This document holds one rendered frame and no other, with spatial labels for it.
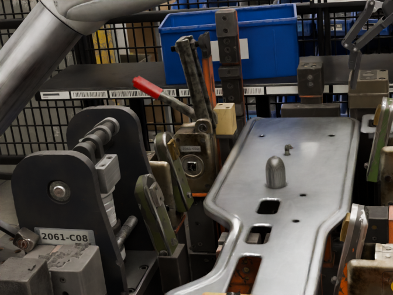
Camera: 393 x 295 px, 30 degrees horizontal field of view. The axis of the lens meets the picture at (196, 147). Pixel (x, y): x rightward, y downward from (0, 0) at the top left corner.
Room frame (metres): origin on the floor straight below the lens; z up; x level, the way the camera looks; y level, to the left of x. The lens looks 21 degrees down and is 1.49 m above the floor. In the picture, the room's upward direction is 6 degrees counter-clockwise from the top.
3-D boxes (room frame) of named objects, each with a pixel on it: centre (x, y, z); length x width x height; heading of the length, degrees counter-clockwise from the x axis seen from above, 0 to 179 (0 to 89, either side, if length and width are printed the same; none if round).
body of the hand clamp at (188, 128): (1.24, 0.00, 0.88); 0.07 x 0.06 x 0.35; 73
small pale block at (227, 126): (1.30, -0.06, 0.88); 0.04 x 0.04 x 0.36; 73
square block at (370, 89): (1.41, -0.36, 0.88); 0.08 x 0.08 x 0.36; 73
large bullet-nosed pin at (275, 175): (1.07, -0.12, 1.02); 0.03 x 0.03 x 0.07
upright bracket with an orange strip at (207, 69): (1.33, -0.04, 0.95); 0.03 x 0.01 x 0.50; 163
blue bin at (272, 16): (1.66, -0.11, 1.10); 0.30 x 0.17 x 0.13; 82
